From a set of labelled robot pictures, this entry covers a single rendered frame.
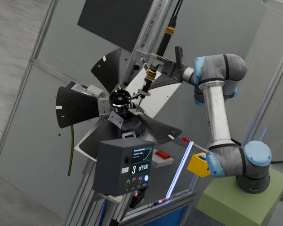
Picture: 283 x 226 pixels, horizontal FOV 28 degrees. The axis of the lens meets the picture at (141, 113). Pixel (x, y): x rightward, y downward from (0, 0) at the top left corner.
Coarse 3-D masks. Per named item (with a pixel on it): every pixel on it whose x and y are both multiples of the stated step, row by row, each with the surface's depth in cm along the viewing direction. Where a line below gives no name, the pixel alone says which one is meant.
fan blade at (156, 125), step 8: (144, 120) 290; (152, 120) 295; (152, 128) 286; (160, 128) 289; (168, 128) 293; (176, 128) 296; (152, 136) 282; (160, 136) 284; (168, 136) 286; (176, 136) 288; (160, 144) 280
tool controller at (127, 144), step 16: (112, 144) 208; (128, 144) 213; (144, 144) 221; (112, 160) 208; (128, 160) 208; (144, 160) 223; (96, 176) 212; (112, 176) 208; (128, 176) 213; (144, 176) 226; (112, 192) 208; (128, 192) 216
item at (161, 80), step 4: (160, 76) 315; (164, 76) 312; (156, 80) 312; (160, 80) 307; (164, 80) 304; (168, 80) 303; (172, 80) 302; (152, 84) 305; (156, 84) 302; (160, 84) 301; (164, 84) 299; (168, 84) 299; (152, 88) 299
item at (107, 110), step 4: (100, 100) 301; (104, 100) 300; (108, 100) 300; (100, 104) 301; (104, 104) 301; (108, 104) 301; (100, 108) 302; (104, 108) 302; (108, 108) 301; (100, 112) 302; (108, 112) 302
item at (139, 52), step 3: (138, 48) 355; (135, 51) 355; (138, 51) 346; (141, 51) 351; (144, 51) 356; (135, 54) 350; (138, 54) 347; (141, 54) 347; (144, 54) 347; (147, 54) 348; (135, 57) 347; (138, 57) 347; (144, 57) 348; (135, 60) 348; (138, 60) 348; (141, 63) 349
